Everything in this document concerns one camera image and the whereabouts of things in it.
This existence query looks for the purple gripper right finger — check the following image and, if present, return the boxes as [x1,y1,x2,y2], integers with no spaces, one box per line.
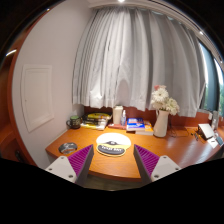
[134,145,180,185]

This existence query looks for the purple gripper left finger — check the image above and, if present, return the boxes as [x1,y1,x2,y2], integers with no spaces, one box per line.
[46,145,94,186]

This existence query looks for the round metal ashtray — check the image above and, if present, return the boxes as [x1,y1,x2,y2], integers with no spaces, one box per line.
[58,142,77,154]

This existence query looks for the book under blue box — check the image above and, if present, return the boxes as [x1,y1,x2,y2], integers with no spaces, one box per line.
[136,121,154,136]

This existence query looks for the white ceramic vase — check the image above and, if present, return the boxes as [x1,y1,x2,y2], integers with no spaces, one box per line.
[154,110,169,138]

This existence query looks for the dark green mug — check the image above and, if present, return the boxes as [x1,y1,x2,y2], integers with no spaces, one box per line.
[66,115,81,129]

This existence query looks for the blue white box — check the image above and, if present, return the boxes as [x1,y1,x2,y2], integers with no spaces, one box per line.
[126,118,145,131]

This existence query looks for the stack of books yellow cover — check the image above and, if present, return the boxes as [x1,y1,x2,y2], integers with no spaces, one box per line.
[81,113,112,130]

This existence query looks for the small clear sanitizer bottle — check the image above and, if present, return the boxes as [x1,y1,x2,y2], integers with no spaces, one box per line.
[121,110,126,126]

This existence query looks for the white paper cup stack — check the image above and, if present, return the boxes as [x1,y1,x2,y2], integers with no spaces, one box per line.
[113,105,123,124]

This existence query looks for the white desk device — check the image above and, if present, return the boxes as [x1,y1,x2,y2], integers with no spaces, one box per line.
[198,124,214,140]

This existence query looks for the white and pink flowers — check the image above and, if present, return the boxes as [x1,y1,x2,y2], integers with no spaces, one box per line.
[151,85,180,116]

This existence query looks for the white sheer curtain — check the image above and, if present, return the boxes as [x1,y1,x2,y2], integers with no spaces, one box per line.
[73,7,205,117]

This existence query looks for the black cable on desk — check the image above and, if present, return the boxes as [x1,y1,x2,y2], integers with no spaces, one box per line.
[168,126,201,142]

